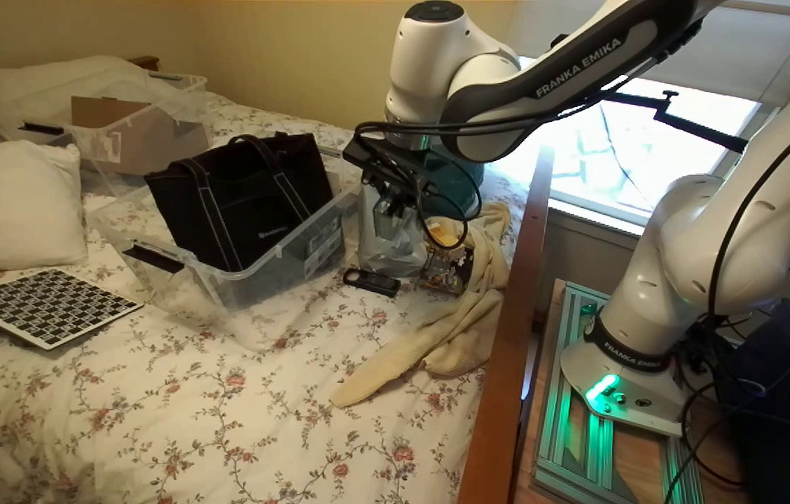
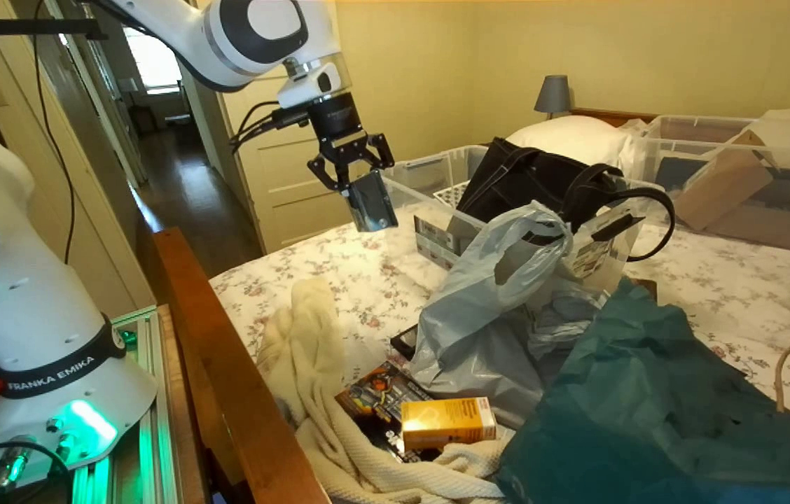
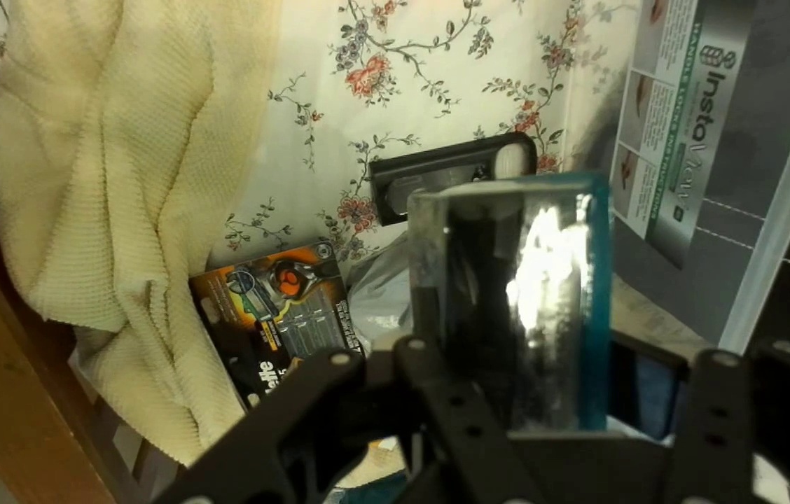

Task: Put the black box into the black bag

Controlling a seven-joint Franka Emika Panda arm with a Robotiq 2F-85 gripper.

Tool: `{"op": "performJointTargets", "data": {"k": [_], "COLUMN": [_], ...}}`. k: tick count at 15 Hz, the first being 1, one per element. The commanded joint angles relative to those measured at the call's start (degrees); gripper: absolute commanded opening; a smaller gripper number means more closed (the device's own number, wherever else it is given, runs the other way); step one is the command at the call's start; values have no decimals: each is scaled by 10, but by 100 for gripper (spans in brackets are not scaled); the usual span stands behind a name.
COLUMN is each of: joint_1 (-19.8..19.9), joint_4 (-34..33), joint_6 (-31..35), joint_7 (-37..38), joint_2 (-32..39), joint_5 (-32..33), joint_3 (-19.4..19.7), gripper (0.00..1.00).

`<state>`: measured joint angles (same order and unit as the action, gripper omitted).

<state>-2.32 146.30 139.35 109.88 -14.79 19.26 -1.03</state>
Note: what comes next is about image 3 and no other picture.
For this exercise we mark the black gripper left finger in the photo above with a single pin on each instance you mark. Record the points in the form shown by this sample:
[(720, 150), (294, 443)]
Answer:
[(321, 437)]

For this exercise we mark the cream knit blanket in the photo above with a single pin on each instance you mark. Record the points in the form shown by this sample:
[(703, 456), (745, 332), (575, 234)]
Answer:
[(115, 170)]

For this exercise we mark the floral bed sheet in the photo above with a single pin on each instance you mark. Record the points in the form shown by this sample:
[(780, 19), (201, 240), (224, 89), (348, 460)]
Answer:
[(433, 86)]

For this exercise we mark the black Gillette razor blade box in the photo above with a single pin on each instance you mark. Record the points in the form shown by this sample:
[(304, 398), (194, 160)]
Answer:
[(524, 309)]

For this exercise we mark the brown wooden bed footboard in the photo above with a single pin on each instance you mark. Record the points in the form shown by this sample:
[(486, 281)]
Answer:
[(4, 374)]

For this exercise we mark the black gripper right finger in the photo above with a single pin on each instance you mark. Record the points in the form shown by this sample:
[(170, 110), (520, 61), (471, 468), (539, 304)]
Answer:
[(761, 430)]

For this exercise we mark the small black rectangular magnifier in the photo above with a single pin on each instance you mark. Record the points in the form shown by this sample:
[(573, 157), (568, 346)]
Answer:
[(440, 171)]

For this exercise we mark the clear plastic storage bin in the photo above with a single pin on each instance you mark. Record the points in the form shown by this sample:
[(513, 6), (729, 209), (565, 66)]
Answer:
[(692, 122)]

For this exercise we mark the grey plastic shopping bag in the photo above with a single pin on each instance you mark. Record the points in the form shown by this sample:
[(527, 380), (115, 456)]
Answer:
[(383, 299)]

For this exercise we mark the orange black battery pack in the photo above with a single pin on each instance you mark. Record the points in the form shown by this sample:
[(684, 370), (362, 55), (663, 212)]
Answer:
[(273, 309)]

